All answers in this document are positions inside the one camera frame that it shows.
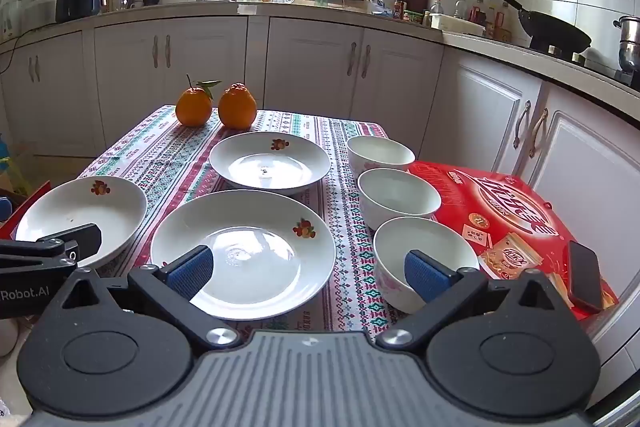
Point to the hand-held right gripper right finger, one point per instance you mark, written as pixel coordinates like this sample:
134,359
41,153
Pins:
425,274

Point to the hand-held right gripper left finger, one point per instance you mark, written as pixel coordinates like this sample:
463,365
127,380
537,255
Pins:
192,269

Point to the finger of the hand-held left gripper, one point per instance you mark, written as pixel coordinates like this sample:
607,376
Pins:
80,239

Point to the white plate with fruit print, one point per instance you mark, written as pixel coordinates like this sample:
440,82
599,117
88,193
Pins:
65,212
260,227
280,162

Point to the white bowl with pink flowers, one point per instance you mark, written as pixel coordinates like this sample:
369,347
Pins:
380,152
397,194
395,252

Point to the red snack gift box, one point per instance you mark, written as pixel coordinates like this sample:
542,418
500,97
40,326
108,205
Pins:
505,202

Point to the patterned red green tablecloth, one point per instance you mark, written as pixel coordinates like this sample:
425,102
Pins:
170,157

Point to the black smartphone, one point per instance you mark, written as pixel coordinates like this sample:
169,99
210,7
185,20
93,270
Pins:
585,274

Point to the orange with green leaf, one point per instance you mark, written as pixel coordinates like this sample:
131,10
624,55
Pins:
192,107

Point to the bumpy orange without leaf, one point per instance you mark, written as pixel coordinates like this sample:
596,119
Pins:
237,107

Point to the white electric kettle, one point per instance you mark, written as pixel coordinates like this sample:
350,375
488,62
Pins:
10,22

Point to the white rectangular tray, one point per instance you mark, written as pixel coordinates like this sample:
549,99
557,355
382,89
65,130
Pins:
457,26

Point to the small colourful tin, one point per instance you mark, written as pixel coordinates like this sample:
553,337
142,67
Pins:
413,17

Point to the group of condiment bottles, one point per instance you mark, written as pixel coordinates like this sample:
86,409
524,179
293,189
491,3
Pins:
492,24

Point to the blue plastic bag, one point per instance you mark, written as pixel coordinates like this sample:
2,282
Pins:
381,8

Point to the dark soy sauce bottle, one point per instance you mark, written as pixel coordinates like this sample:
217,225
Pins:
399,4

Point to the beige kitchen countertop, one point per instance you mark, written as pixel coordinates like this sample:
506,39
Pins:
350,13

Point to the black wok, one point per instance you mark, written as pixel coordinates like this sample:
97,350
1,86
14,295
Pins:
555,32

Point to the gas stove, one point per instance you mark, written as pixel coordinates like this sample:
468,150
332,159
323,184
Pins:
600,62

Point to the stainless steel steamer pot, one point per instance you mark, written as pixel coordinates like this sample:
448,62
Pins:
630,42

